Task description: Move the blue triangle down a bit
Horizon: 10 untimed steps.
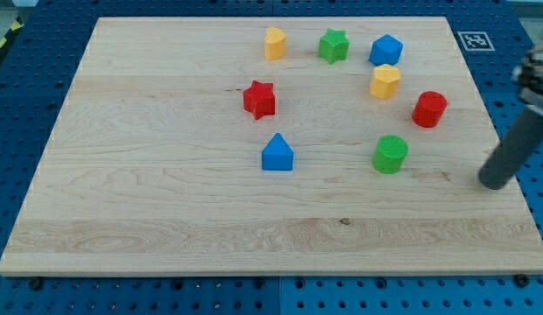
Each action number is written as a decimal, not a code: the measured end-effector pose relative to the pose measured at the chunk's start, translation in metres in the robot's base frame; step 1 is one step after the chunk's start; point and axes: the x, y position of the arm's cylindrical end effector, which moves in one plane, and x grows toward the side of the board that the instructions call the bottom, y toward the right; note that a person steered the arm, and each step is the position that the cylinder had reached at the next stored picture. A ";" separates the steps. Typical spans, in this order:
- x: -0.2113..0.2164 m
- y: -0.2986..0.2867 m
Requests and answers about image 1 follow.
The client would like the blue triangle block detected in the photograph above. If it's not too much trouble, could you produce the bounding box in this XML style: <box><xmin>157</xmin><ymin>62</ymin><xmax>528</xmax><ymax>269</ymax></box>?
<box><xmin>261</xmin><ymin>133</ymin><xmax>294</xmax><ymax>171</ymax></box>

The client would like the wooden board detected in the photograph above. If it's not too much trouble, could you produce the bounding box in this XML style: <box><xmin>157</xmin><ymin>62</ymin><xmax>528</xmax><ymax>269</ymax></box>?
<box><xmin>0</xmin><ymin>17</ymin><xmax>543</xmax><ymax>277</ymax></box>

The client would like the red star block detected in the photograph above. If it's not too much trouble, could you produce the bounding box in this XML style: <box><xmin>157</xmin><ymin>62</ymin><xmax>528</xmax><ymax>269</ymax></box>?
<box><xmin>243</xmin><ymin>80</ymin><xmax>276</xmax><ymax>120</ymax></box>

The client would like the green cylinder block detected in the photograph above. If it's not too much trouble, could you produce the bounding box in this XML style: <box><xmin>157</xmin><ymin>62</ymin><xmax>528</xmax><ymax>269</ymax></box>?
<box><xmin>371</xmin><ymin>134</ymin><xmax>408</xmax><ymax>174</ymax></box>

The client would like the yellow heart block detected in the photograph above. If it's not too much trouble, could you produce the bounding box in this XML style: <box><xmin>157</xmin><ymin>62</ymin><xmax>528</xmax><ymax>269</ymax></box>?
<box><xmin>264</xmin><ymin>27</ymin><xmax>286</xmax><ymax>60</ymax></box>

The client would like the green star block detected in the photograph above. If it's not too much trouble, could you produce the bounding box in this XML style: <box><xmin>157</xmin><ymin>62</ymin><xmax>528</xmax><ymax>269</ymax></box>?
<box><xmin>318</xmin><ymin>28</ymin><xmax>349</xmax><ymax>64</ymax></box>

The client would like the yellow pentagon block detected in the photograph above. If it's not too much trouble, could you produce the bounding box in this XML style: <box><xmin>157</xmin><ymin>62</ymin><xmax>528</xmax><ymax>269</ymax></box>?
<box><xmin>370</xmin><ymin>64</ymin><xmax>401</xmax><ymax>100</ymax></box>

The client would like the blue pentagon block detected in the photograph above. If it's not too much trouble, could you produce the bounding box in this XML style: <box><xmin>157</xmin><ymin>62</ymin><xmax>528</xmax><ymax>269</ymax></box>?
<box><xmin>369</xmin><ymin>34</ymin><xmax>404</xmax><ymax>66</ymax></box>

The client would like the red cylinder block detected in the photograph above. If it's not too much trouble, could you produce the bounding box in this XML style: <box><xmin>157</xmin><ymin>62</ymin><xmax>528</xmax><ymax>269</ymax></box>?
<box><xmin>412</xmin><ymin>91</ymin><xmax>448</xmax><ymax>128</ymax></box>

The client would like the white fiducial marker tag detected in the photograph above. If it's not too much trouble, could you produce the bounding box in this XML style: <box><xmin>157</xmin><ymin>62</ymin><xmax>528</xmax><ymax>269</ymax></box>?
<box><xmin>457</xmin><ymin>31</ymin><xmax>495</xmax><ymax>52</ymax></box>

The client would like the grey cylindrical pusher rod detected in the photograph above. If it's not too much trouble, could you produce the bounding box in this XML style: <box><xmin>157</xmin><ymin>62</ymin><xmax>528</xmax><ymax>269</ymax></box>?
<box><xmin>478</xmin><ymin>105</ymin><xmax>543</xmax><ymax>190</ymax></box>

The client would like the black board clamp screw left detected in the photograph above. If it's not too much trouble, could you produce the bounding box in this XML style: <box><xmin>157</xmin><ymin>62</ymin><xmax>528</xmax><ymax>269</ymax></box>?
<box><xmin>28</xmin><ymin>276</ymin><xmax>44</xmax><ymax>291</ymax></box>

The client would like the black board clamp screw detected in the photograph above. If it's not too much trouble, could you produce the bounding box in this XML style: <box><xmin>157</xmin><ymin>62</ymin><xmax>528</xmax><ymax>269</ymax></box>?
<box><xmin>28</xmin><ymin>276</ymin><xmax>44</xmax><ymax>291</ymax></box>
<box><xmin>513</xmin><ymin>274</ymin><xmax>531</xmax><ymax>288</ymax></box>

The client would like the black board clamp screw right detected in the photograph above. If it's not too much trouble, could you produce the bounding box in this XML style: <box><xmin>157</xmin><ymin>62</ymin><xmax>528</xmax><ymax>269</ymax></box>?
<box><xmin>513</xmin><ymin>274</ymin><xmax>531</xmax><ymax>288</ymax></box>

